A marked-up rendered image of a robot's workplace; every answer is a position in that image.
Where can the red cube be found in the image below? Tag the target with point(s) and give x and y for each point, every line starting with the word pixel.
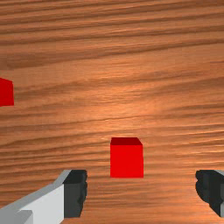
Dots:
pixel 6 92
pixel 127 160

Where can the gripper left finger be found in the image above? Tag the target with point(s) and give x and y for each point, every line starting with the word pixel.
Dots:
pixel 49 201

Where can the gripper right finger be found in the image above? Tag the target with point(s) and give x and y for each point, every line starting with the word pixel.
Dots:
pixel 211 189

